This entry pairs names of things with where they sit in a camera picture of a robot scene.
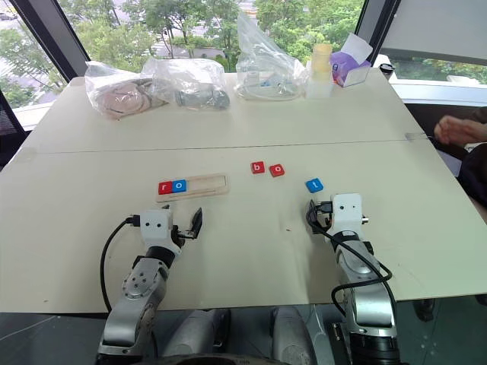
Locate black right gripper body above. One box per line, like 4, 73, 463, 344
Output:
314, 201, 334, 229

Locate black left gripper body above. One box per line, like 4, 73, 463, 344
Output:
170, 224, 196, 249

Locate wooden letter tile tray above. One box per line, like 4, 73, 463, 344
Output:
154, 173, 231, 204

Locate grey rounded robot leg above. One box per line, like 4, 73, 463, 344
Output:
162, 308, 232, 359
271, 306, 317, 365

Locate person's bare hand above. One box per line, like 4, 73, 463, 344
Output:
433, 114, 477, 146

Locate plastic bag with pink contents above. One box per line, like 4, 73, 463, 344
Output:
84, 60, 170, 122

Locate plastic bag with grey contents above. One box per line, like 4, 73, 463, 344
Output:
142, 57, 231, 113

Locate yellow-capped bottle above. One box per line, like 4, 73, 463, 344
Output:
305, 42, 336, 100

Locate purple tissue box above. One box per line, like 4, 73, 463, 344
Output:
329, 33, 374, 89

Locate tall clear plastic bag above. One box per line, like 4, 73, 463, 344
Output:
234, 11, 307, 102

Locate person's dark clothing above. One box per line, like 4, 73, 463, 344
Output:
455, 141, 487, 208

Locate black mesh chair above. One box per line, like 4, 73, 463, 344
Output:
0, 90, 28, 169

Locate grey roller blind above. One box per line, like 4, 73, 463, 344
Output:
379, 0, 487, 66

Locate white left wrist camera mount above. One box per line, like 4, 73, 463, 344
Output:
139, 209, 182, 255

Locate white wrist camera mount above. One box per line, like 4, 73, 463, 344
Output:
139, 209, 182, 255
329, 192, 365, 233

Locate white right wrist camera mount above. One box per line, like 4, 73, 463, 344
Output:
329, 192, 365, 233

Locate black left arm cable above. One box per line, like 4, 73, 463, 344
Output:
99, 215, 142, 313

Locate dark window frame pillar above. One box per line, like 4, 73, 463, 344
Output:
355, 0, 403, 68
8, 0, 91, 84

